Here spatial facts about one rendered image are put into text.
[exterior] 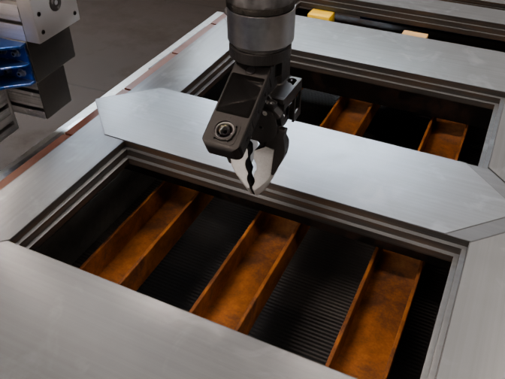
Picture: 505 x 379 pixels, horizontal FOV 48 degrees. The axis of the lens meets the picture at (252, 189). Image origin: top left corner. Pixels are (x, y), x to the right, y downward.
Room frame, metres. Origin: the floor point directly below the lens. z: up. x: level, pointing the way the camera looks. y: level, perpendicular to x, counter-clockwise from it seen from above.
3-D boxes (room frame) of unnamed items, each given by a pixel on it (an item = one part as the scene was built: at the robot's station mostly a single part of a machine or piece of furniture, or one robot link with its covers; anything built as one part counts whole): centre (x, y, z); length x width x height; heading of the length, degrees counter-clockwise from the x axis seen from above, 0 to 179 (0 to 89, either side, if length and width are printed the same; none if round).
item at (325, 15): (1.43, -0.18, 0.79); 0.06 x 0.05 x 0.04; 65
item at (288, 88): (0.61, -0.01, 1.05); 0.09 x 0.08 x 0.12; 155
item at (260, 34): (0.60, -0.01, 1.13); 0.08 x 0.08 x 0.05
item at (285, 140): (0.58, -0.02, 0.99); 0.05 x 0.02 x 0.09; 65
